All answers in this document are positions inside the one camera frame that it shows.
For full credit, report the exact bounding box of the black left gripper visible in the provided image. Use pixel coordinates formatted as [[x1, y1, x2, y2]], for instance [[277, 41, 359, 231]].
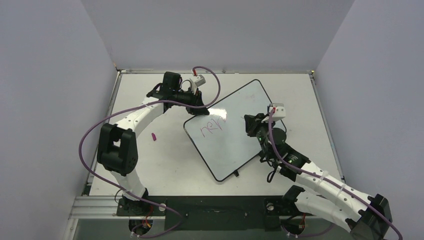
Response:
[[173, 87, 210, 116]]

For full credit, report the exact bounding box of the black framed whiteboard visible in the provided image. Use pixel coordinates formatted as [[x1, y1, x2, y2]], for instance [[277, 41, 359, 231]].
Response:
[[183, 79, 271, 182]]

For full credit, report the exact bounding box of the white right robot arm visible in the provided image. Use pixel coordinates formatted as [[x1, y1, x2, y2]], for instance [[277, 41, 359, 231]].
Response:
[[244, 113, 392, 240]]

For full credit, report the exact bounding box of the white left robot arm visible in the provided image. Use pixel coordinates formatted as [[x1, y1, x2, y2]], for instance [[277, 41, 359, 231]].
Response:
[[96, 71, 210, 215]]

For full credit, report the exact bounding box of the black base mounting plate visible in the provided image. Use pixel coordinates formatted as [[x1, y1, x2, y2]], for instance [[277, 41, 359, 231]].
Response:
[[116, 195, 303, 231]]

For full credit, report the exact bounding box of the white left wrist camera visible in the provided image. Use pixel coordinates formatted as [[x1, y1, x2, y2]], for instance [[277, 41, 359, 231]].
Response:
[[189, 74, 206, 92]]

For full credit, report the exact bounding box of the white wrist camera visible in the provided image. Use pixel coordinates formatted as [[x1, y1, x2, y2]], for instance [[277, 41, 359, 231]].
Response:
[[189, 74, 206, 92], [267, 103, 287, 122]]

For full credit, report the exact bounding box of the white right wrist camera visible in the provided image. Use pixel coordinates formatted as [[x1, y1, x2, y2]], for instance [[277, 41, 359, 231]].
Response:
[[267, 103, 287, 122]]

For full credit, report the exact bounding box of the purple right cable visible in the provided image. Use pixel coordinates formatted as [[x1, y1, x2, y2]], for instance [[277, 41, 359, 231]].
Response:
[[267, 107, 403, 240]]

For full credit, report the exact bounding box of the purple cable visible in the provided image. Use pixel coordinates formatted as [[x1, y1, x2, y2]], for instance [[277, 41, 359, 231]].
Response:
[[78, 65, 222, 240], [267, 107, 403, 240]]

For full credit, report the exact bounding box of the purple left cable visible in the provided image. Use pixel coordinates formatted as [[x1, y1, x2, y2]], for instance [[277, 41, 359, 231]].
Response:
[[78, 65, 222, 240]]

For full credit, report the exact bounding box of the aluminium front rail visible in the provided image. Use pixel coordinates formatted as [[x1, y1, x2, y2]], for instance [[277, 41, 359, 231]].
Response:
[[68, 196, 365, 220]]

